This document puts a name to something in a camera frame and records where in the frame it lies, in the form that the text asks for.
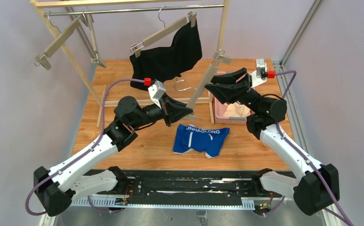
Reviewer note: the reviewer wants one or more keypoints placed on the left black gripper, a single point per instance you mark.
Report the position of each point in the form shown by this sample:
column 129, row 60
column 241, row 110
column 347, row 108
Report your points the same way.
column 166, row 110

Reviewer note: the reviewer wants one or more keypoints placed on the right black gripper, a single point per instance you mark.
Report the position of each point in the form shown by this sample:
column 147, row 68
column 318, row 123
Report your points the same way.
column 245, row 88

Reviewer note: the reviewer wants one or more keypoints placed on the hanger holding blue underwear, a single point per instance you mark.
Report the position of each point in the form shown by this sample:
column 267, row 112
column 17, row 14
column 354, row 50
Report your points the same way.
column 219, row 57

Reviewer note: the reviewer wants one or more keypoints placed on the beige underwear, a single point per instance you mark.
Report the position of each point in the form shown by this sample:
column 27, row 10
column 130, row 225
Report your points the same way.
column 237, row 110

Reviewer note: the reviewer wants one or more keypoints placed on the blue underwear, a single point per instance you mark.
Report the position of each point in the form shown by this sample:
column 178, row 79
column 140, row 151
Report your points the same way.
column 207, row 141

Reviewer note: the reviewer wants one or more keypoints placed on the black underwear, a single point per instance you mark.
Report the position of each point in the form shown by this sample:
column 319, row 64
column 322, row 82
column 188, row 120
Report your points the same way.
column 166, row 63

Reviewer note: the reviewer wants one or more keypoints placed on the hanger holding black underwear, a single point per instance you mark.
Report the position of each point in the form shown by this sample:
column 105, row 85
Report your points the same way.
column 168, row 29

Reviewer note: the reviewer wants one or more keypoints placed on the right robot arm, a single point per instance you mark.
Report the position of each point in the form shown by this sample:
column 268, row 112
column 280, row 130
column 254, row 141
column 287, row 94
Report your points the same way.
column 314, row 185

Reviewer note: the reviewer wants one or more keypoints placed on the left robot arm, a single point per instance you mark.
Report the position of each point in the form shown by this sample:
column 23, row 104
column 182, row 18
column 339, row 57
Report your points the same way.
column 57, row 187

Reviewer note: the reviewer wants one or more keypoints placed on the empty hanger on rack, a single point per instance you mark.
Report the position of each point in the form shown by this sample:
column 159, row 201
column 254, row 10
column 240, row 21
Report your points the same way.
column 41, row 59

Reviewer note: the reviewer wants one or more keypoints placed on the pink plastic basket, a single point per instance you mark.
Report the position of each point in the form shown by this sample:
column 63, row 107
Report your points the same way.
column 220, row 108

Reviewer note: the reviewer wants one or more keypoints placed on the wooden clothes rack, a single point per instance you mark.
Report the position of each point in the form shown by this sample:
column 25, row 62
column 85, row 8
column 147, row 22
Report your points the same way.
column 40, row 9

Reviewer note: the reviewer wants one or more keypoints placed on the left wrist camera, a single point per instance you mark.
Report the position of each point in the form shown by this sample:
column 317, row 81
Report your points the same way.
column 156, row 91

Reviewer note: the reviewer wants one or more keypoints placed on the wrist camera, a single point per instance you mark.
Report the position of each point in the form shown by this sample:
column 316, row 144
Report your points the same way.
column 260, row 75
column 156, row 91

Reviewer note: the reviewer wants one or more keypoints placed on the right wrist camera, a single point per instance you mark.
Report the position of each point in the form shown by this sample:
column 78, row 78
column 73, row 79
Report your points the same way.
column 260, row 75

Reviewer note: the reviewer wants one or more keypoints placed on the aluminium frame post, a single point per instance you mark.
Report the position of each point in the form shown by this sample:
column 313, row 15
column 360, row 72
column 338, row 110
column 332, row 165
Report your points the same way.
column 316, row 4

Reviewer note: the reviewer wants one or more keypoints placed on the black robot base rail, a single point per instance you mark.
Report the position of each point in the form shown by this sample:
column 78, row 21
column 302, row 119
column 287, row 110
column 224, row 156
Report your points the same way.
column 187, row 189

